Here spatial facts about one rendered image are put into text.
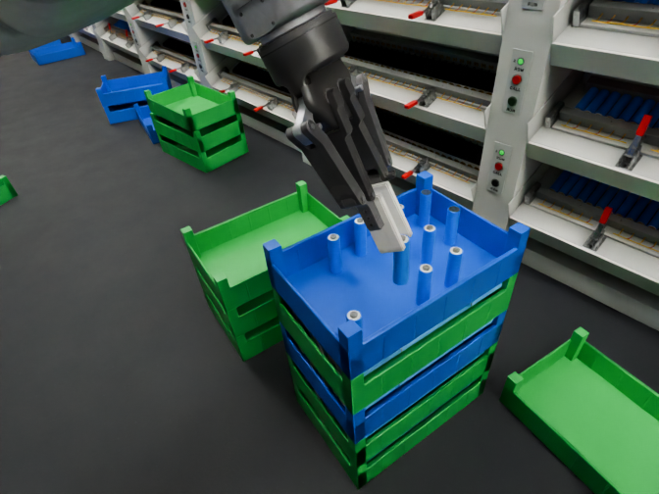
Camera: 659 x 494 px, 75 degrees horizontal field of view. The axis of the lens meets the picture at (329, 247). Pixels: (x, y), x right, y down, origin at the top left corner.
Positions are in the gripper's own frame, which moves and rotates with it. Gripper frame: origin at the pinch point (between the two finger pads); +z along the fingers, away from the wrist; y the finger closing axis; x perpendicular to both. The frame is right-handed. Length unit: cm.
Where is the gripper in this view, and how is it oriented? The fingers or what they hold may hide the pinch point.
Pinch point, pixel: (384, 218)
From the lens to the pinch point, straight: 46.3
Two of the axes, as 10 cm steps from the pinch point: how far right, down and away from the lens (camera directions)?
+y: -4.4, 6.0, -6.7
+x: 7.8, -1.1, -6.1
